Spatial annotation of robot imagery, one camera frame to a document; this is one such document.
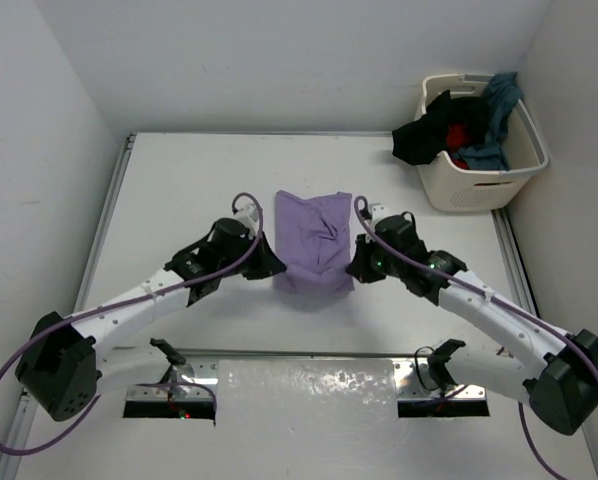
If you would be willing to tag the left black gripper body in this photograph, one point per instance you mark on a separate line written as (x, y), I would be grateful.
(255, 266)

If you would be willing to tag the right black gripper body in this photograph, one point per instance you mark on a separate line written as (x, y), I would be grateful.
(374, 264)

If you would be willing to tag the purple t shirt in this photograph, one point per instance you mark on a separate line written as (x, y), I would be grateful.
(313, 240)

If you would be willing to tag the black garment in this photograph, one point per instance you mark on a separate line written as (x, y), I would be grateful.
(419, 142)

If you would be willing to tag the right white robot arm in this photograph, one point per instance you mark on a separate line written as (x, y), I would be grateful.
(549, 369)

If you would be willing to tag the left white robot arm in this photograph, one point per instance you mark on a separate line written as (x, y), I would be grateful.
(66, 366)

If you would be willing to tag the beige laundry basket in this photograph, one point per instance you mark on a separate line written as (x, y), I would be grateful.
(451, 188)

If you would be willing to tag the red garment in basket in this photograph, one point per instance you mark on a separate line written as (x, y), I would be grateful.
(458, 137)

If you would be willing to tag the teal shirt in basket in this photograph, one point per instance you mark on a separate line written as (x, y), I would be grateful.
(501, 95)

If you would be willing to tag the white front cover board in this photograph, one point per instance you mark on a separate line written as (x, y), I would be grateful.
(295, 420)

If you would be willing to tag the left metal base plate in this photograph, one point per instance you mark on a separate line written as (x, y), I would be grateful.
(197, 381)

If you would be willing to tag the metal base plate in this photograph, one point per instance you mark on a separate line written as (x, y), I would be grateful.
(413, 383)
(197, 381)

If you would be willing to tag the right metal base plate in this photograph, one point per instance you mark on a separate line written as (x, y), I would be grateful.
(413, 383)

